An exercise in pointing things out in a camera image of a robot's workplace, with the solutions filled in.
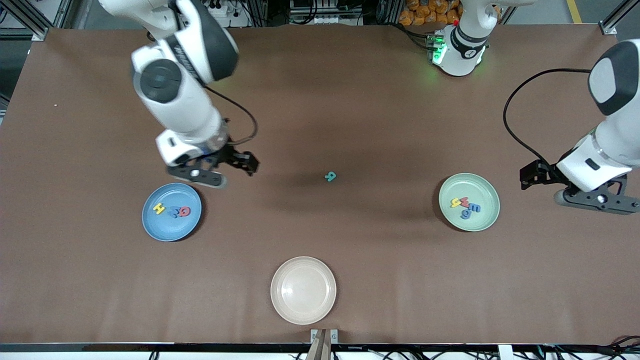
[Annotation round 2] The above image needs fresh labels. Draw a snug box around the green plate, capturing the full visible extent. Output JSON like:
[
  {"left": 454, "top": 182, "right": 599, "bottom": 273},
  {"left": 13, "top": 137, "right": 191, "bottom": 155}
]
[{"left": 438, "top": 173, "right": 501, "bottom": 232}]

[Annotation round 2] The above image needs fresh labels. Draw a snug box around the blue plate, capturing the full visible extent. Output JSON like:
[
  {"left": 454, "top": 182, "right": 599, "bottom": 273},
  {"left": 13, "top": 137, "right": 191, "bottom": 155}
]
[{"left": 142, "top": 182, "right": 203, "bottom": 242}]

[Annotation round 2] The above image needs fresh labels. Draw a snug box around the beige plate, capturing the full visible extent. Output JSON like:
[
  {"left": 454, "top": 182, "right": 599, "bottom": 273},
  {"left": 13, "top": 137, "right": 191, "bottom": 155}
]
[{"left": 270, "top": 256, "right": 337, "bottom": 326}]

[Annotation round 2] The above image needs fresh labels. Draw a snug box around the orange packets pile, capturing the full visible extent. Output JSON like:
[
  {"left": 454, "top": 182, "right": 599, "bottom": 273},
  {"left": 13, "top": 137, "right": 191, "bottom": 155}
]
[{"left": 399, "top": 0, "right": 463, "bottom": 27}]

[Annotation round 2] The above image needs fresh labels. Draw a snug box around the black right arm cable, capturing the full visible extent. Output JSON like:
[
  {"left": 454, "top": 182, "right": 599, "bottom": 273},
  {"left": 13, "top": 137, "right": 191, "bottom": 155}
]
[{"left": 204, "top": 86, "right": 259, "bottom": 147}]

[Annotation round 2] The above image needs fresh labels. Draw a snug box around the aluminium frame post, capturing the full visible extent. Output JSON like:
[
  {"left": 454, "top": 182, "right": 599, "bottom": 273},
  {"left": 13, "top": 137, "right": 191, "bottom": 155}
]
[
  {"left": 30, "top": 0, "right": 76, "bottom": 42},
  {"left": 601, "top": 0, "right": 640, "bottom": 36}
]

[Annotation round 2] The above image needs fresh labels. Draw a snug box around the red and black cable bundle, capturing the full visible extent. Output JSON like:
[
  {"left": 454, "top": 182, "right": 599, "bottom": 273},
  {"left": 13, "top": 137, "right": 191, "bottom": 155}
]
[{"left": 592, "top": 334, "right": 640, "bottom": 360}]

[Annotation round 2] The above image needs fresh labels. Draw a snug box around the metal table bracket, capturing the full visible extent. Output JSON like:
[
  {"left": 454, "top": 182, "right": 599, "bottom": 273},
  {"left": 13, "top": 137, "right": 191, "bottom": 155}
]
[{"left": 306, "top": 328, "right": 339, "bottom": 360}]

